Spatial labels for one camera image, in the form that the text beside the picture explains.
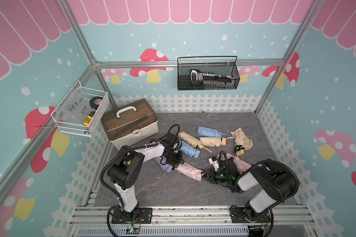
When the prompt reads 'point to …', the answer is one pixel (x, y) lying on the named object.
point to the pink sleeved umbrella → (190, 171)
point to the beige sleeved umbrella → (216, 141)
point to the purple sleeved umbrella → (162, 162)
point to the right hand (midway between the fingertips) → (202, 176)
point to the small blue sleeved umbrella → (202, 131)
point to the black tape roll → (95, 101)
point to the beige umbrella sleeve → (241, 138)
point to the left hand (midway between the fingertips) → (184, 165)
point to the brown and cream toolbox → (129, 123)
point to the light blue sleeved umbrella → (189, 150)
